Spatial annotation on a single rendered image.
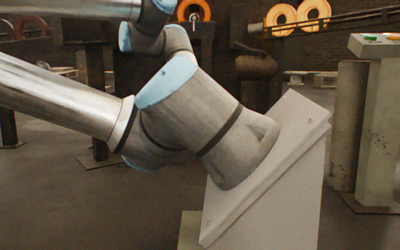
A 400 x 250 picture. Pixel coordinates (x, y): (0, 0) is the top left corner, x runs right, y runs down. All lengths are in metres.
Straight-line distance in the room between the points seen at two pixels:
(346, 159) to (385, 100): 0.30
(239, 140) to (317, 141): 0.15
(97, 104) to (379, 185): 1.01
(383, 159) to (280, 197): 0.77
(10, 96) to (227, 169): 0.47
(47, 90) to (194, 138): 0.33
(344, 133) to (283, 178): 0.84
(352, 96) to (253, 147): 0.79
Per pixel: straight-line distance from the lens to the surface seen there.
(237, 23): 1.84
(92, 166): 1.68
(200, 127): 0.63
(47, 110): 0.78
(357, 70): 1.36
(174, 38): 0.99
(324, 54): 8.45
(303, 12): 1.69
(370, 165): 1.31
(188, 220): 0.91
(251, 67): 1.69
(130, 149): 0.78
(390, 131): 1.30
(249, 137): 0.64
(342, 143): 1.41
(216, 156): 0.65
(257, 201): 0.60
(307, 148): 0.57
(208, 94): 0.64
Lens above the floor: 0.57
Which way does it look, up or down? 13 degrees down
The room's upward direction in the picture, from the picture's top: straight up
